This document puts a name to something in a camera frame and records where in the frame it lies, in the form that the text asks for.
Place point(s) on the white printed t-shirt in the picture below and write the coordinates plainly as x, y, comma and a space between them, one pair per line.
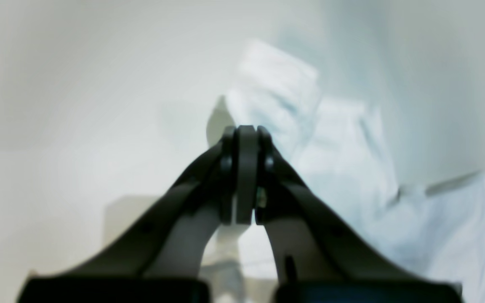
338, 148

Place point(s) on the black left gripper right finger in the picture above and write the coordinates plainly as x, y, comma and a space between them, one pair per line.
318, 257

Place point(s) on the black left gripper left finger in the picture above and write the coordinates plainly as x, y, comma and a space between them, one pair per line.
157, 259

